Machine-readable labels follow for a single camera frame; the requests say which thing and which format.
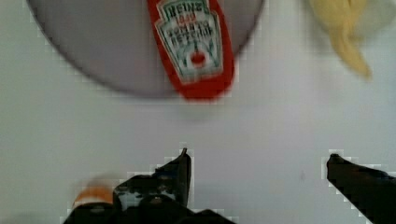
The grey round plate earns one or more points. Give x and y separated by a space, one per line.
112 42

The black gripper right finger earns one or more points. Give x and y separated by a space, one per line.
371 191

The yellow peeled banana toy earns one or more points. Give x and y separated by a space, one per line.
348 23

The red plush ketchup bottle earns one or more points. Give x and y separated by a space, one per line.
194 45

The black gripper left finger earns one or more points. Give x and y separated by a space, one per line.
159 198

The orange slice toy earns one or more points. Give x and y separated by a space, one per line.
95 194

